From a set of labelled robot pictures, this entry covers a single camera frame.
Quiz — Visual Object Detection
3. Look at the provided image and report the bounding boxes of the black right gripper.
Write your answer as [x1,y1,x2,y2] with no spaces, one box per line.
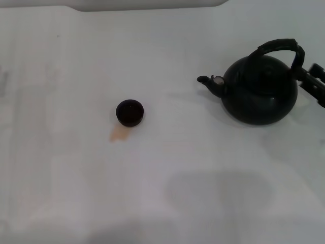
[297,63,325,108]

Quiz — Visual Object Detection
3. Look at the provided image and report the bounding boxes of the dark round teapot with handle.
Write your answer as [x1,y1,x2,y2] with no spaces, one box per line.
[197,38,305,126]

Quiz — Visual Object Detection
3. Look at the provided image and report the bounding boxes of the dark brown ceramic teacup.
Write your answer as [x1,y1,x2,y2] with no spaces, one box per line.
[115,99,145,127]

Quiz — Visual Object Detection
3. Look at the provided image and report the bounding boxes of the light brown tea spill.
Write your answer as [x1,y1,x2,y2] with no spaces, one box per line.
[109,125,131,143]

